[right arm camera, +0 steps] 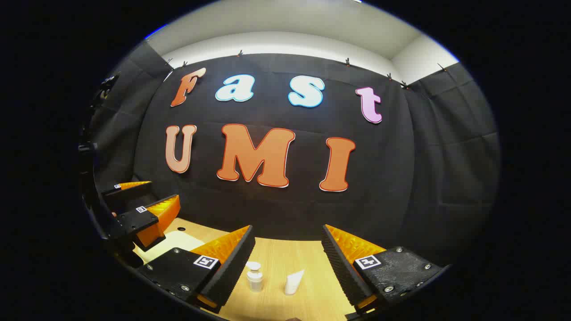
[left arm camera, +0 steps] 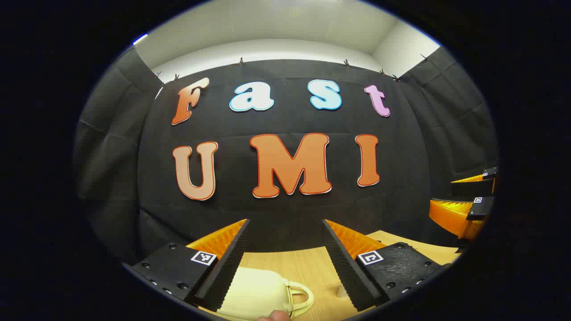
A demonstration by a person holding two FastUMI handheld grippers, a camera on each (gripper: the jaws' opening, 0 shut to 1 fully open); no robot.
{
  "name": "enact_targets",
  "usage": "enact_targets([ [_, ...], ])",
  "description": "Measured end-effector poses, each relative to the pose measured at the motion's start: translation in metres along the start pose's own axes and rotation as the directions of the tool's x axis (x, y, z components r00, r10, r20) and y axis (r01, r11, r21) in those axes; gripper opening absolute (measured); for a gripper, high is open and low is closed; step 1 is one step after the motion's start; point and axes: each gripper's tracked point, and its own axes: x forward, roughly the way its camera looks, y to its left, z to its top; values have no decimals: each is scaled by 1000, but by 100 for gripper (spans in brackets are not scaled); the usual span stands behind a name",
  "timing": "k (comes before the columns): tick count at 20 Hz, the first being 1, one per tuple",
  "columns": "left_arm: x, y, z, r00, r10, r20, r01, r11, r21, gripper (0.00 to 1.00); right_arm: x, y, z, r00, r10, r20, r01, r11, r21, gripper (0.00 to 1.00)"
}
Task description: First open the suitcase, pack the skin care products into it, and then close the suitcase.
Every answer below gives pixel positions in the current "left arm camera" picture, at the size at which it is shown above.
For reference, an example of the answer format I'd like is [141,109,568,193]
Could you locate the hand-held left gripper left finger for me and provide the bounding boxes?
[123,218,250,313]

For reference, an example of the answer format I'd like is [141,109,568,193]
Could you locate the pale yellow suitcase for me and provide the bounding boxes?
[216,267,315,321]

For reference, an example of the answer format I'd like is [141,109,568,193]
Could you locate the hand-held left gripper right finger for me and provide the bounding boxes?
[322,218,451,313]

